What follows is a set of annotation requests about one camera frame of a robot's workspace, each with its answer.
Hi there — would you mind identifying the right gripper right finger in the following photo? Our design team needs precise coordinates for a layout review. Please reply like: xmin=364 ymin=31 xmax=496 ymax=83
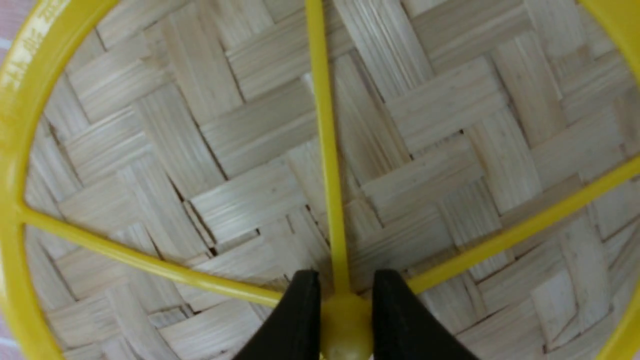
xmin=372 ymin=269 xmax=477 ymax=360

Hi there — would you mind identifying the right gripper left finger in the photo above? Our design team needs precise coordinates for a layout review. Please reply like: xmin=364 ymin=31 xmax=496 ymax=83
xmin=234 ymin=269 xmax=322 ymax=360

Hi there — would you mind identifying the yellow woven steamer lid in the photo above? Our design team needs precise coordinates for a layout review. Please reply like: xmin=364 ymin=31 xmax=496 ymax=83
xmin=1 ymin=0 xmax=639 ymax=360

